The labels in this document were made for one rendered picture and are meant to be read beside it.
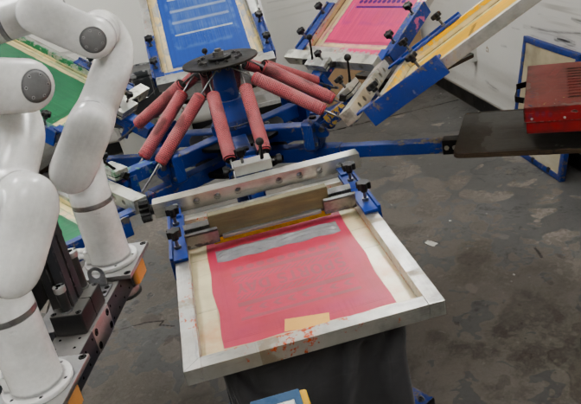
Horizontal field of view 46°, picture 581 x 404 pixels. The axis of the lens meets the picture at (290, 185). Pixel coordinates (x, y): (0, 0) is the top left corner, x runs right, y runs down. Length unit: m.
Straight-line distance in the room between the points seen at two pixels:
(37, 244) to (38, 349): 0.22
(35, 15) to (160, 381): 2.09
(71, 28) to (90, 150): 0.25
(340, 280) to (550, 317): 1.59
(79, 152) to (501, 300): 2.26
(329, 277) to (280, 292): 0.13
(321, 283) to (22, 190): 0.86
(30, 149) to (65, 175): 0.30
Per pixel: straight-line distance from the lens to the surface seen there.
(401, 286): 1.68
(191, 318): 1.66
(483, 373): 2.89
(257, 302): 1.72
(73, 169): 1.49
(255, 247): 1.95
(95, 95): 1.52
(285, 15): 6.10
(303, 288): 1.73
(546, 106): 2.27
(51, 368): 1.32
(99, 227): 1.62
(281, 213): 2.00
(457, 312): 3.22
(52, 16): 1.43
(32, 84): 1.13
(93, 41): 1.43
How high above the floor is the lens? 1.87
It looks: 23 degrees down
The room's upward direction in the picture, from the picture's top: 12 degrees counter-clockwise
